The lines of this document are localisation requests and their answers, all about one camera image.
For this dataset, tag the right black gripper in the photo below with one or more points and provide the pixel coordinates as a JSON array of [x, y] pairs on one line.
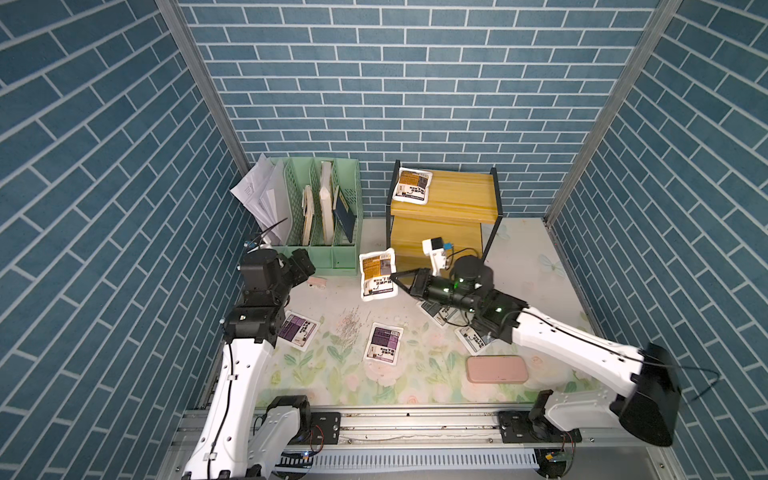
[[422, 283]]

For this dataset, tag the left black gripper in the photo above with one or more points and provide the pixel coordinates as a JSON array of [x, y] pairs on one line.
[[301, 273]]

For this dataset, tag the grey coffee bag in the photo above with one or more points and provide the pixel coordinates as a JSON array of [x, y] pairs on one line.
[[441, 315], [472, 341]]

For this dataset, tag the orange coffee bag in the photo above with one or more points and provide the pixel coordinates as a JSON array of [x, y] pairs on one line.
[[376, 270], [412, 186]]

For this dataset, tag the purple coffee bag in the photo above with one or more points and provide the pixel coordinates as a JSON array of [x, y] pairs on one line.
[[298, 331], [383, 344]]

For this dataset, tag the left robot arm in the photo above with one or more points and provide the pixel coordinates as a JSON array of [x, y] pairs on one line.
[[230, 446]]

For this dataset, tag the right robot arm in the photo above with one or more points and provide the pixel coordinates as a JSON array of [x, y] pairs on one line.
[[640, 392]]

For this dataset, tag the wooden three-tier shelf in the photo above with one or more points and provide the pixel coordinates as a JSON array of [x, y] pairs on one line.
[[464, 209]]

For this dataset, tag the small pink eraser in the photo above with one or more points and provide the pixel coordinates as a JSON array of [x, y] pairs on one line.
[[317, 282]]

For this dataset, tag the green file organizer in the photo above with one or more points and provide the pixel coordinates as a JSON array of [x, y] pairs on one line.
[[340, 258]]

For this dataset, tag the beige book left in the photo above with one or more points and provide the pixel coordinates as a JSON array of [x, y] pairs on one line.
[[308, 215]]

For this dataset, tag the floral table mat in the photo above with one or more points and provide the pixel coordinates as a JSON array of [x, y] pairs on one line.
[[431, 367]]

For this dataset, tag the white paper stack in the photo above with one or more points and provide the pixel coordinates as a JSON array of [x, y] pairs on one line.
[[263, 193]]

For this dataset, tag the pink case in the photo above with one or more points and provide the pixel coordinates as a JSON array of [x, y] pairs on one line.
[[496, 370]]

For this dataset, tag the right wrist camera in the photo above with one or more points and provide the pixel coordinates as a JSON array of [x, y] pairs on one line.
[[434, 249]]

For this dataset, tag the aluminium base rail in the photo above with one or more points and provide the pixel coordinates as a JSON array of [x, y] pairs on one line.
[[418, 441]]

